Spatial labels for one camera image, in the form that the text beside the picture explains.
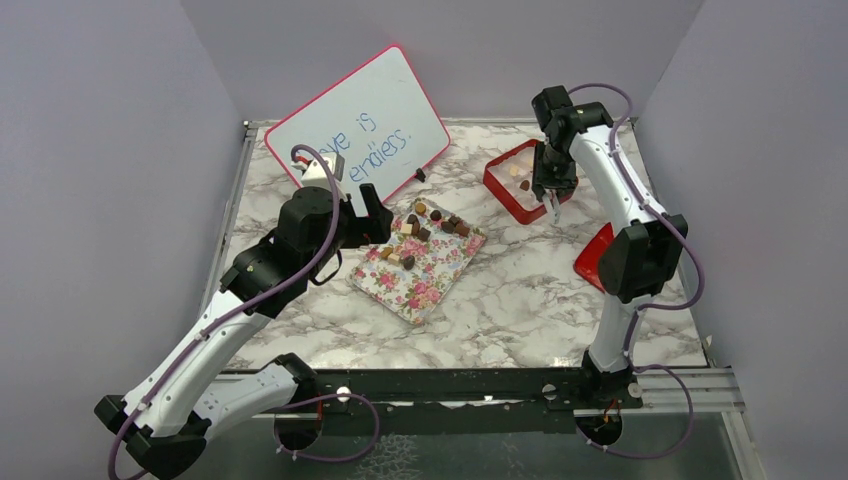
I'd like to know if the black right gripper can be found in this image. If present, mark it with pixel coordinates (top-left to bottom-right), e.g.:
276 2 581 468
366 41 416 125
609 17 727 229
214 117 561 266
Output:
532 139 577 200

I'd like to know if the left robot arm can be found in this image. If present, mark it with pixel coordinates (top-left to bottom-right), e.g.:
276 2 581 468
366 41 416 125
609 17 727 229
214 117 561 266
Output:
94 184 393 479

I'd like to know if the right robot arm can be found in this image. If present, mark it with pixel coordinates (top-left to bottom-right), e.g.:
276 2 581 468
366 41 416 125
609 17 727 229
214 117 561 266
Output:
530 86 688 407

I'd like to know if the red chocolate box base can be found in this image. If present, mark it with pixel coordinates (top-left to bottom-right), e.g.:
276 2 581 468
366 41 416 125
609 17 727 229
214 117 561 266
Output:
483 139 579 225

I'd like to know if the floral rectangular tray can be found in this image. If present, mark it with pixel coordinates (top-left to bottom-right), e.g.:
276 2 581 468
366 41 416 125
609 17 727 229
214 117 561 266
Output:
348 197 486 324

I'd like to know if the red box lid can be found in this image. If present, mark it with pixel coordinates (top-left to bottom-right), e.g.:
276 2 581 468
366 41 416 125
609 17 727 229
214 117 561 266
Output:
574 223 613 292

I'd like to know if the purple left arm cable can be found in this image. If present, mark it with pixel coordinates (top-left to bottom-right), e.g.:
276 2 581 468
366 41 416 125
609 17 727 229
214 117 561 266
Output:
107 144 382 480

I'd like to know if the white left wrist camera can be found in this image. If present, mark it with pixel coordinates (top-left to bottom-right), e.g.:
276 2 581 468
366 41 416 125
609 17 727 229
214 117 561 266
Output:
301 151 345 191

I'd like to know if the white board pink frame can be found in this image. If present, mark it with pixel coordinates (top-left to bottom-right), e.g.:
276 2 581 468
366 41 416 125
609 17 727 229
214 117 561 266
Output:
265 45 451 215

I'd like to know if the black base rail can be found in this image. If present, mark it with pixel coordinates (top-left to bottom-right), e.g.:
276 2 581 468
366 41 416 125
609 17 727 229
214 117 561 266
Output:
259 367 643 436

